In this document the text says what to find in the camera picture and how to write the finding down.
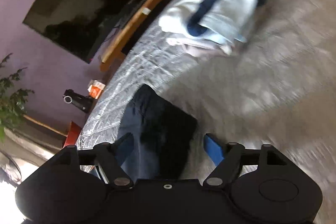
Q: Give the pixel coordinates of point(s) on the orange white small box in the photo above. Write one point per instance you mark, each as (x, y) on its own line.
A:
(95, 88)

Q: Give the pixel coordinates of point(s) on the navy jacket with orange stripe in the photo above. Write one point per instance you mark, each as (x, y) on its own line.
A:
(162, 135)

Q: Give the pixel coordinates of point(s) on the red plant pot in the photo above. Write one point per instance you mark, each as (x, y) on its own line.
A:
(73, 133)

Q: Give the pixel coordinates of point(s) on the black cylindrical speaker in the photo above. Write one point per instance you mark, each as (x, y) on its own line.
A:
(83, 103)

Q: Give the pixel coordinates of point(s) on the green potted plant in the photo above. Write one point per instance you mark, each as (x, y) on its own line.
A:
(13, 101)

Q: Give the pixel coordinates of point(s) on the grey quilted bedspread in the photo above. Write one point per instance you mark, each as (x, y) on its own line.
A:
(277, 88)

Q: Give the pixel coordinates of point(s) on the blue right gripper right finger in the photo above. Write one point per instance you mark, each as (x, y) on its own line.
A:
(213, 148)

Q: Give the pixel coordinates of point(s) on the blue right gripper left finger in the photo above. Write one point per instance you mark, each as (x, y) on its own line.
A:
(123, 147)

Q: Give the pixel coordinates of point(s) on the pile of folded clothes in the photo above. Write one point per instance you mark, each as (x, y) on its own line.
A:
(209, 27)

